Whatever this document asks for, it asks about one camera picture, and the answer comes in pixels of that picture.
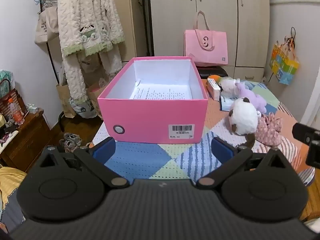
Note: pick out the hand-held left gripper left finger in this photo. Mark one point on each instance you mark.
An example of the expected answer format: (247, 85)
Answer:
(106, 148)

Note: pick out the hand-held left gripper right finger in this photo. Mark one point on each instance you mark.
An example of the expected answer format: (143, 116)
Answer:
(221, 148)

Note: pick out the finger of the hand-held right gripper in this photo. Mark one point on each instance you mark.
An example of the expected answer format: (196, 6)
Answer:
(303, 131)
(314, 155)

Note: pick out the pink floral cloth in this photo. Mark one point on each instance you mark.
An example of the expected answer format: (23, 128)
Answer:
(268, 130)

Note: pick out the white brown plush cat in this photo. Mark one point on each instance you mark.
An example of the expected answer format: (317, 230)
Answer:
(243, 120)

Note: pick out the white blue plastic packet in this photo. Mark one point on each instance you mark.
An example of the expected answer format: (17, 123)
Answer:
(225, 102)

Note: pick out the pink cardboard shoe box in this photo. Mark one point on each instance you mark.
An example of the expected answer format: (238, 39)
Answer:
(150, 120)

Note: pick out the white medicine box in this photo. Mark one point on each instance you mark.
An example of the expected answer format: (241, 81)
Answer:
(212, 88)

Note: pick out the purple plush toy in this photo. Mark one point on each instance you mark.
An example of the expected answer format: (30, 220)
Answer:
(250, 95)

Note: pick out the small white plush toy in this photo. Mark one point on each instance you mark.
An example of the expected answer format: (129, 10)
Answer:
(228, 83)

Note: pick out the orange carrot plush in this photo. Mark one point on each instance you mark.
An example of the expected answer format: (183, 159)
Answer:
(213, 77)

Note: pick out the patchwork blanket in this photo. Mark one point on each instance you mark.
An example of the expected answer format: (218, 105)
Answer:
(150, 160)

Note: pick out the brown paper bag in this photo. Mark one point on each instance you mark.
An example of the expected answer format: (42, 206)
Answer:
(63, 100)
(95, 97)

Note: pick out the colourful paper gift bag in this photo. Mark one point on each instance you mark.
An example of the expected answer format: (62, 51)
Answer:
(285, 67)

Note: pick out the wooden nightstand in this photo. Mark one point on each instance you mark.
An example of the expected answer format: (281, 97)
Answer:
(30, 140)

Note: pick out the printed paper sheet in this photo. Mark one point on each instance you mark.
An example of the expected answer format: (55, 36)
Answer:
(162, 92)

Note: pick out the orange drink bottle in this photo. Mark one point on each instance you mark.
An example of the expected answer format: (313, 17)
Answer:
(16, 112)

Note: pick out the yellow quilt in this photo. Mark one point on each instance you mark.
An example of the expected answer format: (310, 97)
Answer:
(10, 182)

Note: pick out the pink tote bag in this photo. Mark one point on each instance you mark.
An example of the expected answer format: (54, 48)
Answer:
(205, 45)

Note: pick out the black clothes rack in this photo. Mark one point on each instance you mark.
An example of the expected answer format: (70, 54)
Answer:
(51, 57)

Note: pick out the brown woven basket bag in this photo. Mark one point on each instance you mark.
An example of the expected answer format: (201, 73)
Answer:
(6, 100)

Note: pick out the grey blue cloth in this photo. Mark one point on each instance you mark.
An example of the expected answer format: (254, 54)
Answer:
(12, 215)

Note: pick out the teal printed plastic pack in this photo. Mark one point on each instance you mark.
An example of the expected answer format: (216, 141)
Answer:
(5, 76)

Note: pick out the black pole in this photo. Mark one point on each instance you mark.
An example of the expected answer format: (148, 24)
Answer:
(144, 17)

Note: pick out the beige canvas tote bag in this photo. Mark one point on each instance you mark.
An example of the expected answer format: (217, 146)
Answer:
(46, 25)

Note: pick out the cream fleece pajama jacket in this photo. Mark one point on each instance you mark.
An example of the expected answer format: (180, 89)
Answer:
(85, 12)

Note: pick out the beige wardrobe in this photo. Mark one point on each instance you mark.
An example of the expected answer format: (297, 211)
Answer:
(172, 17)

